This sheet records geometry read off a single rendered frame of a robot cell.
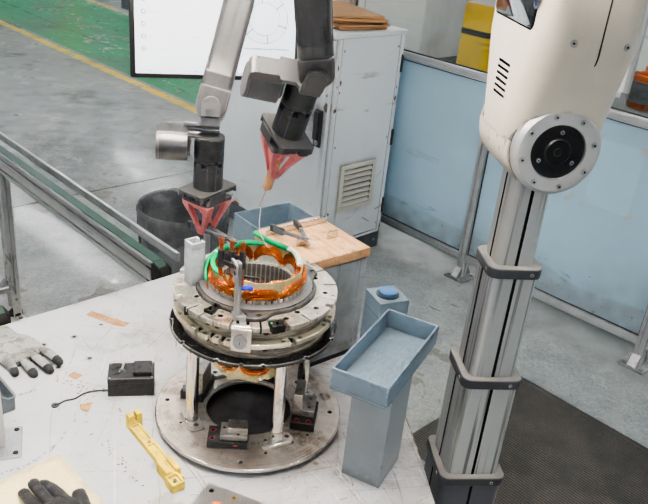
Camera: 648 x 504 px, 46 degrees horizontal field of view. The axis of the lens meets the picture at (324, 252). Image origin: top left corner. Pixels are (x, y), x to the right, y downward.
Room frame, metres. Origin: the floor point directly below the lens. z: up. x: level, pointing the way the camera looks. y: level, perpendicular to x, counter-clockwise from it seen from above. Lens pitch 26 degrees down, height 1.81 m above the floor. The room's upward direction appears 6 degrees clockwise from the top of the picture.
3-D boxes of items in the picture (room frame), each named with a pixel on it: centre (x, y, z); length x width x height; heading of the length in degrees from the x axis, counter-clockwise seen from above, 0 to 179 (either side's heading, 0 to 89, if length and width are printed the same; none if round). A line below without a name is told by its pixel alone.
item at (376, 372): (1.17, -0.13, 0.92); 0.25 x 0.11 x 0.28; 155
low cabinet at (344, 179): (4.05, 0.22, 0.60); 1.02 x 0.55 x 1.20; 46
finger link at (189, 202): (1.36, 0.24, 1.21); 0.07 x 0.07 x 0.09; 58
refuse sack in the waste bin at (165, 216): (2.88, 0.60, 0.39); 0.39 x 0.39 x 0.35
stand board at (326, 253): (1.60, 0.03, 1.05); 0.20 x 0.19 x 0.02; 41
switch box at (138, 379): (1.34, 0.39, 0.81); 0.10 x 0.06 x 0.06; 103
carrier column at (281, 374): (1.19, 0.06, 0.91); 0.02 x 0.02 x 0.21
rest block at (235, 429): (1.18, 0.14, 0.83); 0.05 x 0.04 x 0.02; 94
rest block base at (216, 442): (1.18, 0.15, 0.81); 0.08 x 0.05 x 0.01; 94
